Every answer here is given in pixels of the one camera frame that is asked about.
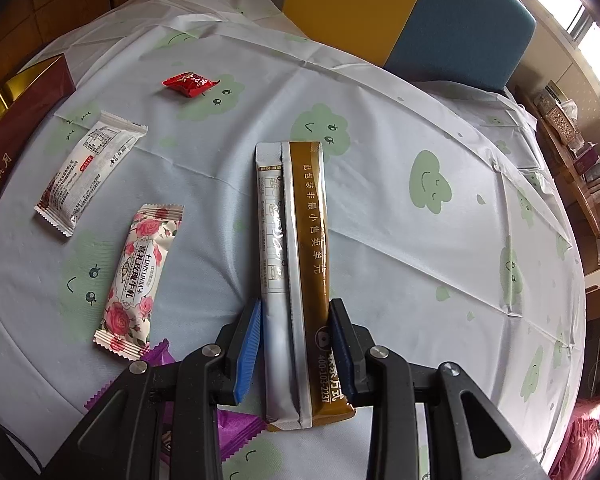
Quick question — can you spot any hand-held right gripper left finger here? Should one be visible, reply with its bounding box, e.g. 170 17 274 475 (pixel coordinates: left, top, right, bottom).
42 299 263 480

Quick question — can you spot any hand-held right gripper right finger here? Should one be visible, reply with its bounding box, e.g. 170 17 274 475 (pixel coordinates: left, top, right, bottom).
328 299 551 480

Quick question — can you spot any purple snack packet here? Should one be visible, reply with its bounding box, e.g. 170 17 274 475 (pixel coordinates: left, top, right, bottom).
83 338 261 463

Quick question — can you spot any brown and silver stick packet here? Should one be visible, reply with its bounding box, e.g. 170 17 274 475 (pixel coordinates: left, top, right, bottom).
255 140 357 433

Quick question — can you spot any rose print candy packet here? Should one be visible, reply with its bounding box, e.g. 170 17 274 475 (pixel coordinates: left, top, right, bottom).
94 203 185 361

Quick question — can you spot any maroon box with gold lining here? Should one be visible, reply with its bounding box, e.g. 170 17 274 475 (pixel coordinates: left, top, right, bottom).
0 54 77 246

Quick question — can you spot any pale cloud print tablecloth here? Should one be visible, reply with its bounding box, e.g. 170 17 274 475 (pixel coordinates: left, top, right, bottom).
0 0 588 480

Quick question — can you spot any white snack packet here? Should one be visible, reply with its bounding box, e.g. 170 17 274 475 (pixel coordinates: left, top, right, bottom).
34 110 148 237

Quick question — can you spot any pink quilted cushion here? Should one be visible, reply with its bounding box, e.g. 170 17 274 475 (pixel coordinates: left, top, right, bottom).
550 395 600 480

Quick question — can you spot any small red candy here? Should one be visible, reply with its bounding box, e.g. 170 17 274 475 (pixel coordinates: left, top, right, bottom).
161 71 221 98

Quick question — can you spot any wooden side table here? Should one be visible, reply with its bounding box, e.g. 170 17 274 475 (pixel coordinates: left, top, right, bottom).
530 85 600 241

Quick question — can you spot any small purple box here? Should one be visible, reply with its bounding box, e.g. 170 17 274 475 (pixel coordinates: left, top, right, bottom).
575 145 600 173

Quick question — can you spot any patterned tissue box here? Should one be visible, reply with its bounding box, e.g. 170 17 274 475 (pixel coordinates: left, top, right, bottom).
535 82 581 143

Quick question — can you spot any wooden wardrobe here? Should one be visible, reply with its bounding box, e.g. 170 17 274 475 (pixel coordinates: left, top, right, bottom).
0 0 211 61

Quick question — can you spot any window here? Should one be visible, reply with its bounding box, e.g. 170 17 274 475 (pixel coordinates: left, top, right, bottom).
495 0 600 106

